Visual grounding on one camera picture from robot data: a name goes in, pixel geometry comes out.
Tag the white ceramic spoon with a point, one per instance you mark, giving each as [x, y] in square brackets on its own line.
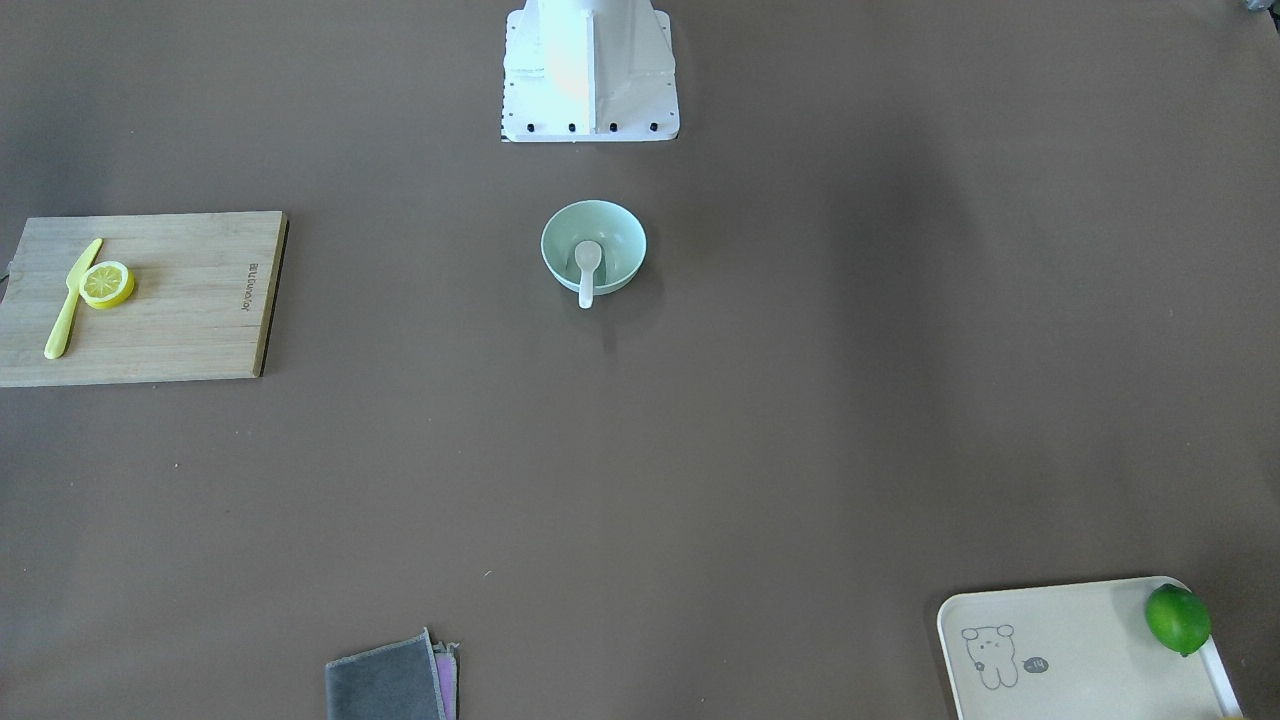
[588, 256]

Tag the light green bowl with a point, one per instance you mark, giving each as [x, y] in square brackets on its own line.
[615, 229]

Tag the grey folded cloth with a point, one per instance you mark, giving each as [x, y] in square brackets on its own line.
[413, 679]

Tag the bamboo cutting board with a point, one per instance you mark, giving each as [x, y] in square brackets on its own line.
[201, 309]

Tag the cream tray with rabbit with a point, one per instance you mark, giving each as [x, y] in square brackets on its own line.
[1075, 651]

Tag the lemon half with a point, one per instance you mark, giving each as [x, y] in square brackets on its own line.
[107, 285]

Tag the yellow plastic knife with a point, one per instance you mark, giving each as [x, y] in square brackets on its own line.
[58, 339]

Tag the green lime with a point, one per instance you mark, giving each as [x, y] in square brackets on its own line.
[1178, 619]

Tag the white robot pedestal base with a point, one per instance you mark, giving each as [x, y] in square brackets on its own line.
[589, 71]

